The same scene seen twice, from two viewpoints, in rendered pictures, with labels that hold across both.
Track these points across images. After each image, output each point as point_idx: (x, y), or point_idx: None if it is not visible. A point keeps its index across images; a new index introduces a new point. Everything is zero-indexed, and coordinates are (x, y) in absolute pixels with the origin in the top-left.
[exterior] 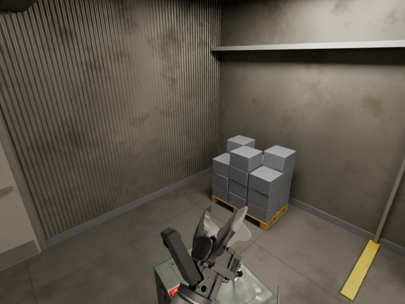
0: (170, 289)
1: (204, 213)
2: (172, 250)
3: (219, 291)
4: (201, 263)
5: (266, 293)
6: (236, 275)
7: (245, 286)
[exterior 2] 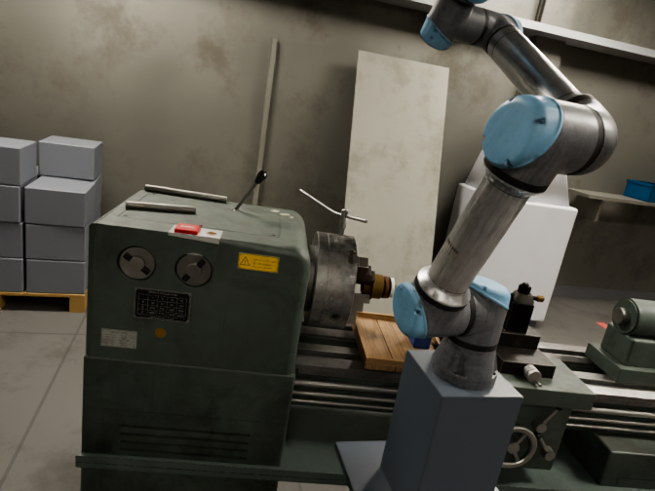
0: (171, 230)
1: None
2: None
3: (237, 218)
4: None
5: (286, 210)
6: (252, 186)
7: (259, 211)
